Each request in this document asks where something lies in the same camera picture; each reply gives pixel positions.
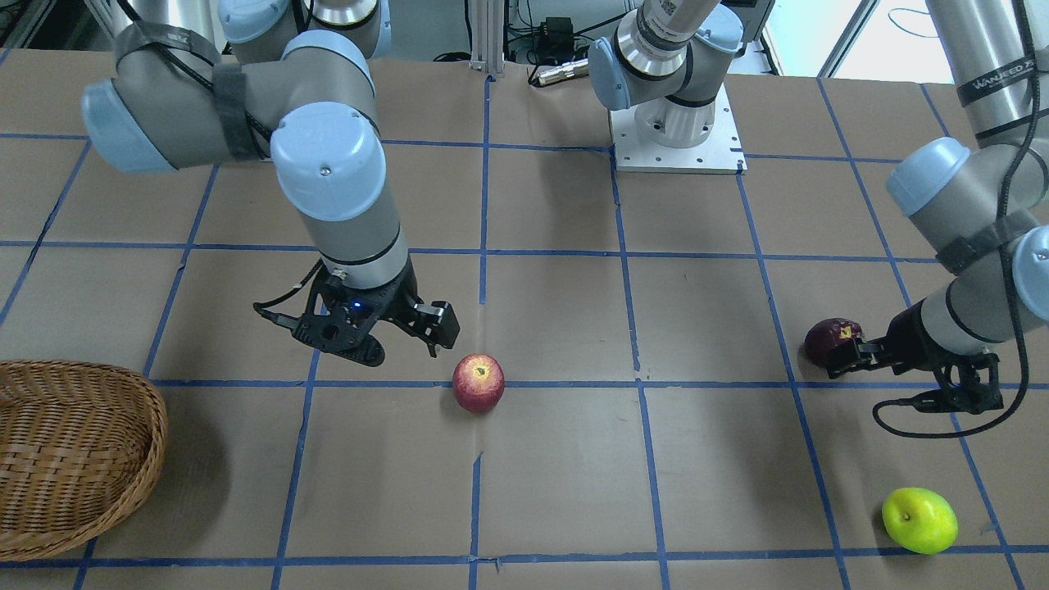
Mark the dark red apple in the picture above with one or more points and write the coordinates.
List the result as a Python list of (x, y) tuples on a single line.
[(826, 335)]

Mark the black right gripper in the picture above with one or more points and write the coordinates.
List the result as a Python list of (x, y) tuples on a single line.
[(396, 301)]

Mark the woven wicker basket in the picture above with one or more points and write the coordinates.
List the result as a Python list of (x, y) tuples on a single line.
[(82, 448)]

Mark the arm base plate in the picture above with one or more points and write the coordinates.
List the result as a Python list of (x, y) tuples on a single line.
[(664, 137)]

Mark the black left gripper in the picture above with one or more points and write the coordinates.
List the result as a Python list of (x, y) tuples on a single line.
[(905, 329)]

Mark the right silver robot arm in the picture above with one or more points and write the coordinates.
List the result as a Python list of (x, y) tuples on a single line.
[(298, 93)]

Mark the green apple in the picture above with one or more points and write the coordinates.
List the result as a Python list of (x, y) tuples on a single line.
[(919, 520)]

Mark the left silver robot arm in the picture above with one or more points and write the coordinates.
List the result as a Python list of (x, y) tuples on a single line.
[(975, 208)]

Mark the aluminium frame post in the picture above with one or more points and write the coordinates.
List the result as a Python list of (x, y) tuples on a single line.
[(487, 31)]

